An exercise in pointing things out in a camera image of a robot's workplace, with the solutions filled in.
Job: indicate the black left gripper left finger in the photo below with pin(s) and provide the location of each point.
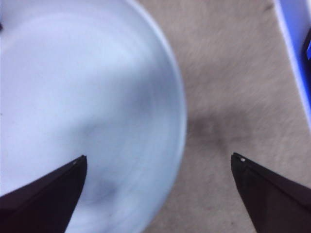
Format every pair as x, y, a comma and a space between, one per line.
43, 204

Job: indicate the blue plate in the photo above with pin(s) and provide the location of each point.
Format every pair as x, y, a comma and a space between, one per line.
85, 85

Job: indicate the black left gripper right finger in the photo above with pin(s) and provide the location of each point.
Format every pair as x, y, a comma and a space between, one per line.
279, 204

